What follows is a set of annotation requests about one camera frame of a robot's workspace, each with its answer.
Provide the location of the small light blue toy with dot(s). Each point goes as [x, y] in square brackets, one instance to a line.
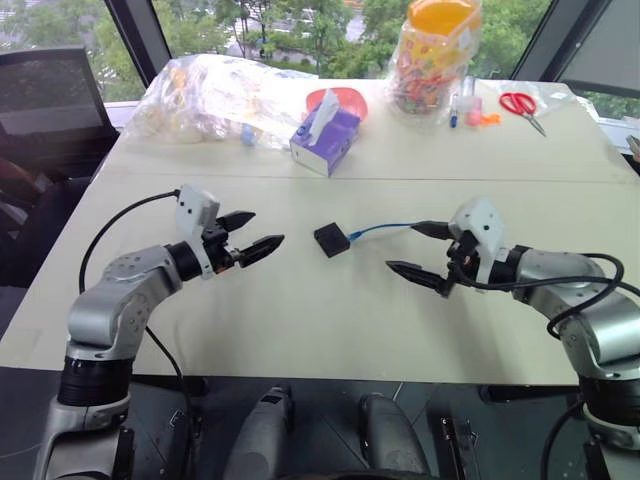
[248, 136]

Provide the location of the flat clear plastic bag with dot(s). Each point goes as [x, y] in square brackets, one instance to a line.
[555, 97]

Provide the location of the small black box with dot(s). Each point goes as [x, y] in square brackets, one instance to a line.
[331, 240]

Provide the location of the dark window frame pillar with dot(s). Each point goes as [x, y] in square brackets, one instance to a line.
[575, 40]
[137, 35]

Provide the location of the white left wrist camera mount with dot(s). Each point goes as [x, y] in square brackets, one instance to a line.
[196, 205]

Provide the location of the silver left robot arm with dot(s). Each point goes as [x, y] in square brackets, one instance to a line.
[125, 282]

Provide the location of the black office chair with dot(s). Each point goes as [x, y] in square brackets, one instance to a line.
[45, 100]

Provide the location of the small orange toy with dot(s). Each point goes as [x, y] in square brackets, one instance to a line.
[491, 119]

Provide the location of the blue marker pen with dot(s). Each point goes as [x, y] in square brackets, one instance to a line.
[453, 115]

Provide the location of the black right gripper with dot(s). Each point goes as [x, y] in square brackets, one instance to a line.
[462, 257]

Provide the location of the pink plastic bowl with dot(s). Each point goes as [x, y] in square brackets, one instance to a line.
[357, 102]

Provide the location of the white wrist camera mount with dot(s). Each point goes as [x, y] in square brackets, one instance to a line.
[196, 205]
[482, 225]

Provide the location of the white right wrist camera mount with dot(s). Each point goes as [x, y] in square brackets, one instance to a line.
[482, 225]

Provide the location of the candy jar with orange lid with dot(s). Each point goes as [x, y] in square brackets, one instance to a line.
[425, 65]

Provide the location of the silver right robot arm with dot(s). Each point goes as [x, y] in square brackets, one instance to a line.
[590, 305]

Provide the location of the small pink bottle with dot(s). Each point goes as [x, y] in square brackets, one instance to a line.
[473, 112]

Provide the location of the large clear plastic bag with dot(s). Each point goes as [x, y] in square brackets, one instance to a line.
[200, 100]

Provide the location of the dark grey rounded shape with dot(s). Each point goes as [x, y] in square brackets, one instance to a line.
[262, 440]
[390, 440]

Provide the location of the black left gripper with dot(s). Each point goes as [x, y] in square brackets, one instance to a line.
[219, 250]

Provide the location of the purple tissue box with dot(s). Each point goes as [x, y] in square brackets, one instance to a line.
[325, 145]

